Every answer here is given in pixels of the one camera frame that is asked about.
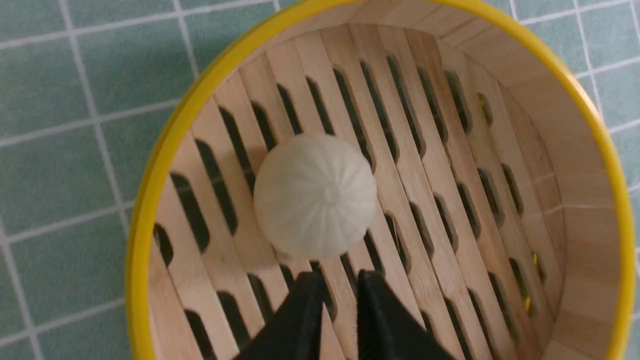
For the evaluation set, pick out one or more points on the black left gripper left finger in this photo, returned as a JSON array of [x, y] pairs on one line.
[[295, 330]]

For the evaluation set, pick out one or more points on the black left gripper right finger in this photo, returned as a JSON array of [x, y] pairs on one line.
[[386, 329]]

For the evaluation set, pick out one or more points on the white steamed bun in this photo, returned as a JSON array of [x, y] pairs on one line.
[[314, 196]]

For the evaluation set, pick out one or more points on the yellow-rimmed bamboo steamer basket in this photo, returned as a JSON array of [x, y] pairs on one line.
[[502, 220]]

